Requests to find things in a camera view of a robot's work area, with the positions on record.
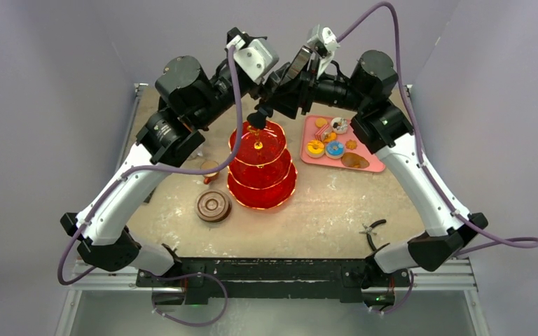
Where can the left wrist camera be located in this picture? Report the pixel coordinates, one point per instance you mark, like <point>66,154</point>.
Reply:
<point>254,55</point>

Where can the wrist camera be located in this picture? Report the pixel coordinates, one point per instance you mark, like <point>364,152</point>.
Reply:
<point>324,44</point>
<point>254,55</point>

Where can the small copper cup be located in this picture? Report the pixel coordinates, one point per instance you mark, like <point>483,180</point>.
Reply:
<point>210,177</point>

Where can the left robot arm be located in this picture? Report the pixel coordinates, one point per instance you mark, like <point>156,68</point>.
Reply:
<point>190,101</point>

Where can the orange duck pastry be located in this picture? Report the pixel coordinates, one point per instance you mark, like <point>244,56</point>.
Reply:
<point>328,137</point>

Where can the black-handled pliers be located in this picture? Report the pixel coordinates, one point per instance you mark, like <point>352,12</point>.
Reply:
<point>369,231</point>

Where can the yellow frosted donut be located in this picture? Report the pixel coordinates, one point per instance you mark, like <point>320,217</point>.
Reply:
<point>315,149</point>

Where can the brown bread roll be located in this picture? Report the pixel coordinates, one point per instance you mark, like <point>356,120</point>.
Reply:
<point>355,161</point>

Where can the blue frosted donut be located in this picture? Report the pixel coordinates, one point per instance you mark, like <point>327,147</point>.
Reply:
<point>334,150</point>

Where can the pink layered cake slice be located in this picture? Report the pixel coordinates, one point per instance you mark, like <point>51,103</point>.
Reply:
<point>323,132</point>

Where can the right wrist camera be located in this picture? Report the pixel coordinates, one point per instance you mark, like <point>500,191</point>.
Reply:
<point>324,44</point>

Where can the round brown wooden lid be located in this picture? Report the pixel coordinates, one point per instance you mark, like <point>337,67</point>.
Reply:
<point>213,206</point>

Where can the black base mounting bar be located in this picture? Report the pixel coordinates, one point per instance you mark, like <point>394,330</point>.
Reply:
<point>346,280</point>

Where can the red three-tier cake stand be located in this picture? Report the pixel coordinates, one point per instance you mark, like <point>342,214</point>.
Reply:
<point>262,175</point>

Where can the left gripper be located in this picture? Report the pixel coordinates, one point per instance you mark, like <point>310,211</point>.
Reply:
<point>259,90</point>

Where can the white chocolate-drizzled donut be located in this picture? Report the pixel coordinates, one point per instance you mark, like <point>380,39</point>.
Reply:
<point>339,125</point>

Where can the round orange cookie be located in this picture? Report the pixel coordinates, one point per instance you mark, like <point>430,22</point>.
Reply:
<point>321,122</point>

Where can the black serving tongs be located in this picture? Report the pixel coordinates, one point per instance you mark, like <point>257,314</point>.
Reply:
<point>258,119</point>

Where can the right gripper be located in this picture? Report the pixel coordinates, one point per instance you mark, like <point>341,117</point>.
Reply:
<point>300,92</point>

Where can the flower-shaped orange cookie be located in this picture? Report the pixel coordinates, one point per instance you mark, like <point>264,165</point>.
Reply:
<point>351,145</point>

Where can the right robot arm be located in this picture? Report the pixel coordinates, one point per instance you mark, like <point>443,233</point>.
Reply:
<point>387,133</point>

